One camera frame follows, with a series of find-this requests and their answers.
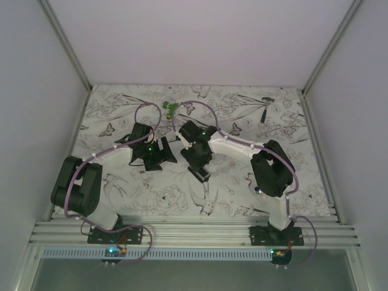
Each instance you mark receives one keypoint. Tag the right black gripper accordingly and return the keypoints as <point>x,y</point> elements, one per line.
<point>196,163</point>

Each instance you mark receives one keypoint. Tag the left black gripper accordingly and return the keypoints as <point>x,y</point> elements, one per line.
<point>162,156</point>

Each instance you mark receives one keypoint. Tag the black fuse box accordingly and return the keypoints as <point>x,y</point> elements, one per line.
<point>201,174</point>

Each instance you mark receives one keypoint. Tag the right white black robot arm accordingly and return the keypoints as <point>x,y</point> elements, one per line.
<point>272,169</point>

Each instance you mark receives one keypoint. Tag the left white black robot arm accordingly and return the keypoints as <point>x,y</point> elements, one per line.
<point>79,184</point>

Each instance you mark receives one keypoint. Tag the floral patterned table mat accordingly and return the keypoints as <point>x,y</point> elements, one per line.
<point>173,191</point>

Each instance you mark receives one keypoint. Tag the small black hammer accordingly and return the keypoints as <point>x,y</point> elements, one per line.
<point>268,101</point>

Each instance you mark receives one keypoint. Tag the left controller board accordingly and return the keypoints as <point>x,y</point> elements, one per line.
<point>113,255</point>

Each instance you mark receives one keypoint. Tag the controller board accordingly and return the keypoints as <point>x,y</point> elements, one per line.
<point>281,257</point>
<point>113,255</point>

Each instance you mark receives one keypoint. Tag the right controller board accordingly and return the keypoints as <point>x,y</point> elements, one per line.
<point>281,257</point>

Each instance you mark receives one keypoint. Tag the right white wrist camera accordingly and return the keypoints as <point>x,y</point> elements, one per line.
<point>185,142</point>

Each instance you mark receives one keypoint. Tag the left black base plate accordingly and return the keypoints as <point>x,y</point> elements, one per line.
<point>129,236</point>

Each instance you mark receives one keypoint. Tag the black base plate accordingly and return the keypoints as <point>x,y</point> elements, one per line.
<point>129,236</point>
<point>270,236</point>

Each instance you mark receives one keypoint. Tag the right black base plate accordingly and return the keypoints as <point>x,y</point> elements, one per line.
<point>270,236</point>

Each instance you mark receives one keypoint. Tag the aluminium rail frame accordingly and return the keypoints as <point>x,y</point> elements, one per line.
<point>181,231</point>

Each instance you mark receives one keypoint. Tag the slotted grey cable duct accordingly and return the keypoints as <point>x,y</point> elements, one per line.
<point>162,254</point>

